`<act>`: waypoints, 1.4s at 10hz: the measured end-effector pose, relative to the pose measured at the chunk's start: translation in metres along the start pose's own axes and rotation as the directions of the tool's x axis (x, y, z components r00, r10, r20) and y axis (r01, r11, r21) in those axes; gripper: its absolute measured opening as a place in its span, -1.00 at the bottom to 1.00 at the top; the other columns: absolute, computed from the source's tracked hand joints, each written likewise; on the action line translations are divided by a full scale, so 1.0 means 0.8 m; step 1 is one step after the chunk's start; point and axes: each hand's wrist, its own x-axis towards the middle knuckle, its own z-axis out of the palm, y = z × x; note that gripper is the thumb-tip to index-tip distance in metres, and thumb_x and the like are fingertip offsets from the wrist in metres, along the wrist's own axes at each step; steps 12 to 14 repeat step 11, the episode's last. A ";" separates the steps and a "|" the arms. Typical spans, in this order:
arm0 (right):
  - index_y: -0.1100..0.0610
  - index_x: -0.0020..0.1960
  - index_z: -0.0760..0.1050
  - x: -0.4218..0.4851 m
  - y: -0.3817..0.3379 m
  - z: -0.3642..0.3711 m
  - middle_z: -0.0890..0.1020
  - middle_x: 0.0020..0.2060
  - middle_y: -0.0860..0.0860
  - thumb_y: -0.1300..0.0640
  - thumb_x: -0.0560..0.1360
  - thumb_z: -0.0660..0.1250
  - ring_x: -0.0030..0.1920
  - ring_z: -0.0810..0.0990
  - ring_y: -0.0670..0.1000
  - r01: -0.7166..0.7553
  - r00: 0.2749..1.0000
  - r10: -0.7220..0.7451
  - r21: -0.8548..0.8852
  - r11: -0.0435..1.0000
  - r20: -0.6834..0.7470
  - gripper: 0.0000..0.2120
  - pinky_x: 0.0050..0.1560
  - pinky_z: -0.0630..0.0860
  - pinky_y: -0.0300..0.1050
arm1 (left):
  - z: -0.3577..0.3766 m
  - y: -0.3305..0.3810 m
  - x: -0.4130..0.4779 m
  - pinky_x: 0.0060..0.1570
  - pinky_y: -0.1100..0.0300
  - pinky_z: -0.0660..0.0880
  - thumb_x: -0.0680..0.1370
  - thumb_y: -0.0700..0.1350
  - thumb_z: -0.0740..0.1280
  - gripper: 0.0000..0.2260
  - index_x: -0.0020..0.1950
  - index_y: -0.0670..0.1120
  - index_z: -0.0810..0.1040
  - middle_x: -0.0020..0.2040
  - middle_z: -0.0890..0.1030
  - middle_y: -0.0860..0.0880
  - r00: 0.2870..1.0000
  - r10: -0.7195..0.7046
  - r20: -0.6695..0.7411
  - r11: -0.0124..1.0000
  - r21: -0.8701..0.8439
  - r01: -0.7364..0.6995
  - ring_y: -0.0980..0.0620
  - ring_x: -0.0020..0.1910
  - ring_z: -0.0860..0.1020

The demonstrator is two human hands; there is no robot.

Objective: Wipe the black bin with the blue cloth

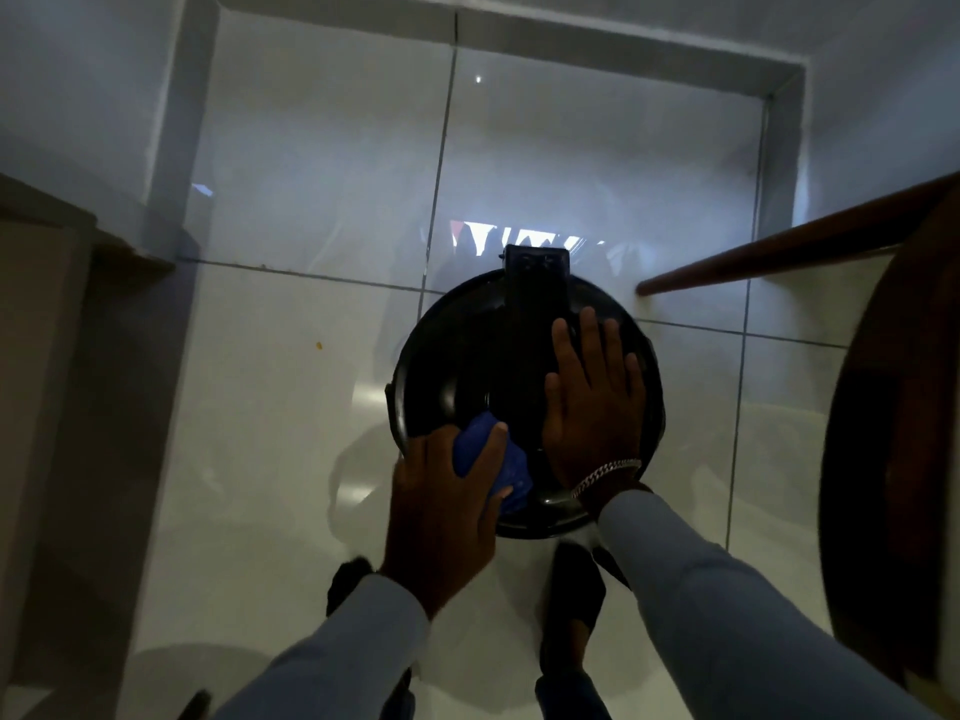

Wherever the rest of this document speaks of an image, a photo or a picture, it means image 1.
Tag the person's right hand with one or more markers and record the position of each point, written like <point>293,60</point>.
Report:
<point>592,419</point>

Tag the person's left hand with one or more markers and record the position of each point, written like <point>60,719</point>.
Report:
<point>435,517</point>

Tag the person's right thumb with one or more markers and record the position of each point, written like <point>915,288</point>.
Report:
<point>553,401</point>

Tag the person's right middle finger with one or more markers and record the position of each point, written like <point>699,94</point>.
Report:
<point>592,344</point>

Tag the person's left thumb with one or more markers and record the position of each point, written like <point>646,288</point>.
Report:
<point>496,461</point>

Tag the person's right little finger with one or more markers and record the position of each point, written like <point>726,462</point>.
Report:
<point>636,382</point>

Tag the blue cleaning cloth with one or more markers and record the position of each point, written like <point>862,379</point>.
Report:
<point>510,472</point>

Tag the person's left forearm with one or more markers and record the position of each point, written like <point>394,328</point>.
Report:
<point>337,652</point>

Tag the person's right forearm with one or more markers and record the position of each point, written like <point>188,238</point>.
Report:
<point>720,614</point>

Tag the black shoe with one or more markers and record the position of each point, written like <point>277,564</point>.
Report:
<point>346,581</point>
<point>571,607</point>

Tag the round dark wooden table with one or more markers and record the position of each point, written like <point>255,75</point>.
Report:
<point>900,457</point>

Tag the beige cabinet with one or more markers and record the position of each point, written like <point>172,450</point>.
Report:
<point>37,382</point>

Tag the brown wooden rail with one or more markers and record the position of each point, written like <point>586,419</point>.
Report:
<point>787,247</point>

